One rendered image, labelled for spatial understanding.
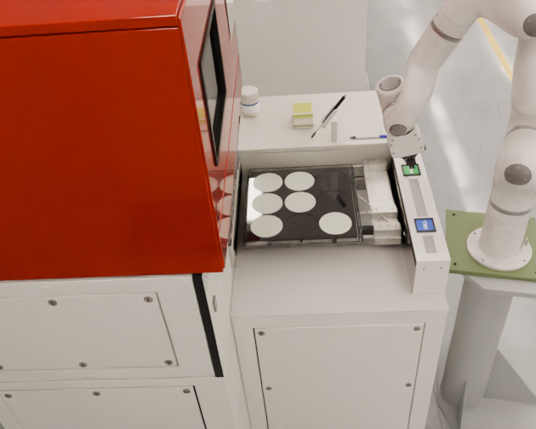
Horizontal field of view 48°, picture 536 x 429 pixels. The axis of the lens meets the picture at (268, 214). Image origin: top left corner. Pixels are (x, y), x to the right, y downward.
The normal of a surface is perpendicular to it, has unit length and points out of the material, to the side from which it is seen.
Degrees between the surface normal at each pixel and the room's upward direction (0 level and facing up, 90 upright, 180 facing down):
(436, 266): 90
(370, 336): 90
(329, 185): 0
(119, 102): 90
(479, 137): 0
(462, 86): 0
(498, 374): 90
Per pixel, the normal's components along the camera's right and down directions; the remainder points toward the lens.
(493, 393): -0.21, 0.67
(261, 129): -0.07, -0.74
